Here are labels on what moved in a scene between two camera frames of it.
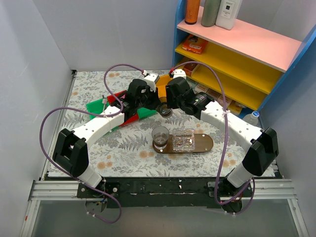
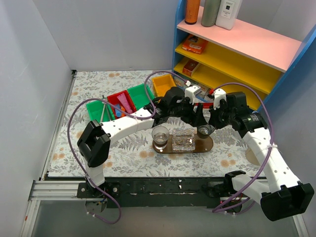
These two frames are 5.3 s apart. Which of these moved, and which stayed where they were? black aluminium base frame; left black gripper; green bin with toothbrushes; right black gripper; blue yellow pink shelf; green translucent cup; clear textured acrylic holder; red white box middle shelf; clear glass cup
Moved: right black gripper; left black gripper; green translucent cup
Stayed: clear glass cup; red white box middle shelf; clear textured acrylic holder; black aluminium base frame; green bin with toothbrushes; blue yellow pink shelf
